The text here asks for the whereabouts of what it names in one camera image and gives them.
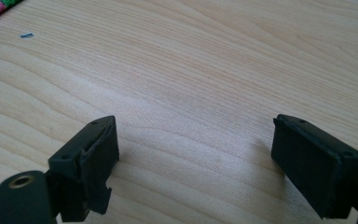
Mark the small blue scrap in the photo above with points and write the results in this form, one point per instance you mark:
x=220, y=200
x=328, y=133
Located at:
x=27, y=35

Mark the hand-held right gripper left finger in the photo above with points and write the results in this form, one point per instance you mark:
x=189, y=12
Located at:
x=87, y=165

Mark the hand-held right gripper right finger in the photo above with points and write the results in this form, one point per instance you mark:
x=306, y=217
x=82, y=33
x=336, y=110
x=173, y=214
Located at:
x=310, y=165

